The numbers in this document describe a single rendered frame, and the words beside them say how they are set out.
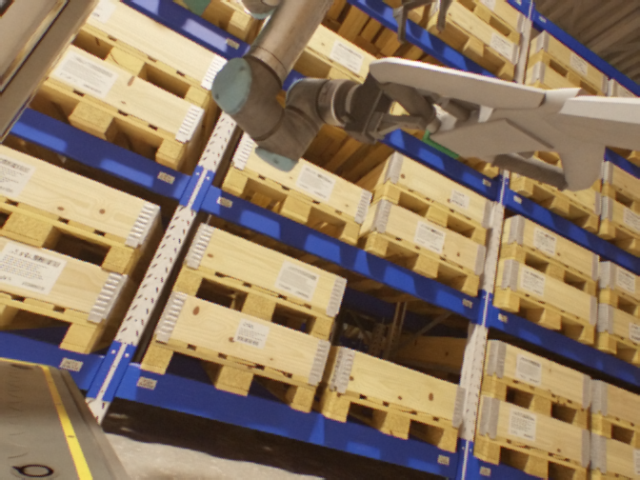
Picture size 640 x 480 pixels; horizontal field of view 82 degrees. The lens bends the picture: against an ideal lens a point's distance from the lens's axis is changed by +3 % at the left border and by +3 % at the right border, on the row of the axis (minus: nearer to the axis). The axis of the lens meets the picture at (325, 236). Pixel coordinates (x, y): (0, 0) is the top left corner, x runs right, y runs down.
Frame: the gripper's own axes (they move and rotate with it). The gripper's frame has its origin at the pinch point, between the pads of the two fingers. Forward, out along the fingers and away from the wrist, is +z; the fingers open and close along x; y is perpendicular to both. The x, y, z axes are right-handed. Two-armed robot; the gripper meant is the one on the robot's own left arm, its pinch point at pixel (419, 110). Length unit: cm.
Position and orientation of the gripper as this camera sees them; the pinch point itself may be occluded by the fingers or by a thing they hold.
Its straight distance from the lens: 66.8
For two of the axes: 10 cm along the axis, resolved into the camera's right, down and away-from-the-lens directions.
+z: 6.4, 3.2, -7.0
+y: -6.5, -2.5, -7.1
